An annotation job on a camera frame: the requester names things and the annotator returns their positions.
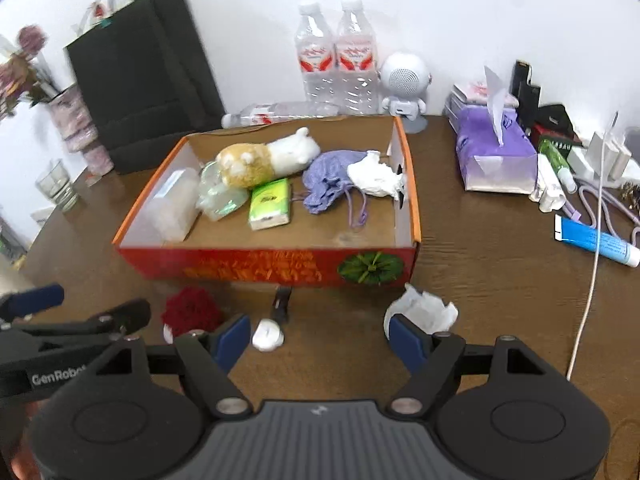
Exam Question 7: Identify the stack of small packets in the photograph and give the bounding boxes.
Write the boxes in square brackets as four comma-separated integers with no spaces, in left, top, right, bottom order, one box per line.
[444,81,518,121]

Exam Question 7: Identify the clear water bottle red label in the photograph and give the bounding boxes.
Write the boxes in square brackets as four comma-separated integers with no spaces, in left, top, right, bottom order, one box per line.
[336,0,378,116]
[295,2,341,103]
[221,101,341,128]

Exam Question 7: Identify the blue tube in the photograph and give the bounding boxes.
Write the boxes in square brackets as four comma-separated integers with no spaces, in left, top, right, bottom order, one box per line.
[554,215,640,267]

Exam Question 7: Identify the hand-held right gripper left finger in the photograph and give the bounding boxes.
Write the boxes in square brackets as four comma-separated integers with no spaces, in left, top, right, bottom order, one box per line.
[86,314,252,420]

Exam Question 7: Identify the clear glass cup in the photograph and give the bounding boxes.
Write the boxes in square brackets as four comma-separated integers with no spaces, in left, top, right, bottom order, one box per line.
[35,158,81,212]

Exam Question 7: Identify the white tissue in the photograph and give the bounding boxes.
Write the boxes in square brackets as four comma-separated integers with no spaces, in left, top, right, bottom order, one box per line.
[384,283,459,341]
[346,150,406,198]

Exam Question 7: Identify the purple cable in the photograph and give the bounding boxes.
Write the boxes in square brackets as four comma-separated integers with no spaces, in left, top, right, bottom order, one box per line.
[565,185,640,246]

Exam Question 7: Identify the white charger plug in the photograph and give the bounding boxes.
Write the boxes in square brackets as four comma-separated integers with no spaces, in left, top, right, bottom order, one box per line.
[611,139,632,178]
[587,132,613,176]

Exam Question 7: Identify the black pouch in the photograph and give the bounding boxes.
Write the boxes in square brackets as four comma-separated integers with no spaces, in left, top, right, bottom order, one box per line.
[532,104,583,143]

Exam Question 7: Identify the purple drawstring bag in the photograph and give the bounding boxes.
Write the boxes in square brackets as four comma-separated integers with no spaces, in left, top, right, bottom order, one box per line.
[301,150,371,228]

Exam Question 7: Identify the black paper bag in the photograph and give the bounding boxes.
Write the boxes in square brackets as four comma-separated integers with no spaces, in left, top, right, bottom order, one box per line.
[150,0,227,133]
[64,0,173,173]

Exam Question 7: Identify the white robot speaker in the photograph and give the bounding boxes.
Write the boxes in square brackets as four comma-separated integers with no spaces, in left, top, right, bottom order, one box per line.
[378,51,433,133]

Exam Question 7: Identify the small black box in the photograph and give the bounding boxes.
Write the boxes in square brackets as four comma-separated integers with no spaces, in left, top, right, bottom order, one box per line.
[517,81,542,126]
[511,60,531,101]

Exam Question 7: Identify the green tube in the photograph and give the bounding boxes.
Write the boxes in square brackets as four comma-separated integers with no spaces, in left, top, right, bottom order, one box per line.
[539,139,578,193]

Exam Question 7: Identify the pink textured vase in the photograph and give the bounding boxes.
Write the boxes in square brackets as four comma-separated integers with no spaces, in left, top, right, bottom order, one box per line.
[47,85,116,178]

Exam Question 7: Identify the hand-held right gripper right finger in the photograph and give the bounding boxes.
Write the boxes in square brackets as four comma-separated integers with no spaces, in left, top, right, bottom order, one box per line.
[386,312,548,416]

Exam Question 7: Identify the white cable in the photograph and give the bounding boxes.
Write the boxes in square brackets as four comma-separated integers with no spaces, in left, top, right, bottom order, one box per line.
[566,112,619,381]

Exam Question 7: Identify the white round cap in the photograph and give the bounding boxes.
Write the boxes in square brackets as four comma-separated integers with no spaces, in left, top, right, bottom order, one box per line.
[251,320,285,352]

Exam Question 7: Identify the red fuzzy ball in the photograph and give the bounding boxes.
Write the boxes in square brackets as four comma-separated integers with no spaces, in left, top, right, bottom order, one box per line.
[161,286,224,338]

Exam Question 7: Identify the iridescent plastic bag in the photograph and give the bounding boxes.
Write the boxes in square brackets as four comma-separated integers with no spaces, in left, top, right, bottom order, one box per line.
[196,161,249,222]

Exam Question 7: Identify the red cardboard box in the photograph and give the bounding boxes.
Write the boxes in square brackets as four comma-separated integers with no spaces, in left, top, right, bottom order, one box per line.
[112,115,422,288]

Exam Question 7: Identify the yellow white plush toy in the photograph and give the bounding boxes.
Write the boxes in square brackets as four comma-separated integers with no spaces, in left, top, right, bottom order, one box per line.
[215,127,322,191]

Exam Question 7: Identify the green tissue pack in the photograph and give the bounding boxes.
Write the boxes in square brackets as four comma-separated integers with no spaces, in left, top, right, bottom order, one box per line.
[248,178,292,231]

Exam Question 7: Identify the translucent plastic container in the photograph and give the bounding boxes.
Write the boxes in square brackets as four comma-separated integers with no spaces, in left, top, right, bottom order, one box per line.
[148,167,201,243]

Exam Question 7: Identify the small black clip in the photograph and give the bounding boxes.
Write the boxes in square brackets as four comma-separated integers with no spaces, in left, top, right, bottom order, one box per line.
[271,286,292,322]

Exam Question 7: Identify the purple tissue pack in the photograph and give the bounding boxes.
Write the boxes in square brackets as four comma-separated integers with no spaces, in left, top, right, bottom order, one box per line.
[456,66,538,195]

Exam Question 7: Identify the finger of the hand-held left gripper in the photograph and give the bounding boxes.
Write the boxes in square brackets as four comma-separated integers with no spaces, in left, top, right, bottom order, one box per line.
[0,284,66,322]
[0,299,152,353]

